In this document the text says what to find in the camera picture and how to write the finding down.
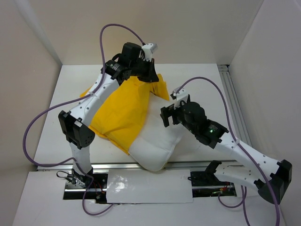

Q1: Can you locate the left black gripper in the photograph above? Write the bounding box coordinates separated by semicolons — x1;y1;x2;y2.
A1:
129;56;158;82

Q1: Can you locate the white pillow with yellow edge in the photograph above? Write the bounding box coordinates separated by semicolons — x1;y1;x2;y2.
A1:
128;95;185;172

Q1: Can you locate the yellow pillowcase with white print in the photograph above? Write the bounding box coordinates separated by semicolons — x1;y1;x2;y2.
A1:
89;73;169;154

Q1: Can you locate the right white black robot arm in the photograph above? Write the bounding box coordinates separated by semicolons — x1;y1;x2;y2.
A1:
160;101;292;204

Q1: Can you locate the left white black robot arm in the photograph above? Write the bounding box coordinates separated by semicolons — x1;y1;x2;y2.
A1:
58;42;159;188

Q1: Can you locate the white cover plate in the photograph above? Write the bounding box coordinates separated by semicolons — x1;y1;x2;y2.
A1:
106;169;193;204

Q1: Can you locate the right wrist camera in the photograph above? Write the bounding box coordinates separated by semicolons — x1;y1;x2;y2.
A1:
170;88;190;109

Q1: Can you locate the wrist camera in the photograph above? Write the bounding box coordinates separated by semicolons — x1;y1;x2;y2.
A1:
142;43;158;62
170;88;190;109

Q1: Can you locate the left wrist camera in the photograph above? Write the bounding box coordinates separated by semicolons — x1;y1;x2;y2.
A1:
142;43;158;62

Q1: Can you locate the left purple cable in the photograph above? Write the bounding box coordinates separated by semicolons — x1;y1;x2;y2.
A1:
22;23;146;216

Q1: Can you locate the purple cable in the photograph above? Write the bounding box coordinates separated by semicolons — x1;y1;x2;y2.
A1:
22;23;146;216
175;76;282;226

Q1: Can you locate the aluminium rail right side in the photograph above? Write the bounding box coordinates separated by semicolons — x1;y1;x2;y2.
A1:
217;65;251;145

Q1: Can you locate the aluminium rail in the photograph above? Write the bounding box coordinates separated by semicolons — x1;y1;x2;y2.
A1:
217;65;251;145
35;160;238;171

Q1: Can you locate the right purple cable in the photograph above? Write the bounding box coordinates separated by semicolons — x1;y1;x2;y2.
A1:
175;76;282;226

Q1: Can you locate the aluminium rail front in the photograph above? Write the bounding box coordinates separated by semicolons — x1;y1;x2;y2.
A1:
35;160;238;171

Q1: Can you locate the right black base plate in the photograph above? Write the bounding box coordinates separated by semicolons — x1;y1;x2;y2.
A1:
188;171;237;198

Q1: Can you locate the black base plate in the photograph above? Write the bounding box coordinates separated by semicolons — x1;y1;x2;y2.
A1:
188;171;237;198
56;171;108;204

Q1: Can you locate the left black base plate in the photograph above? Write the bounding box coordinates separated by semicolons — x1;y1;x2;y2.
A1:
56;171;108;204

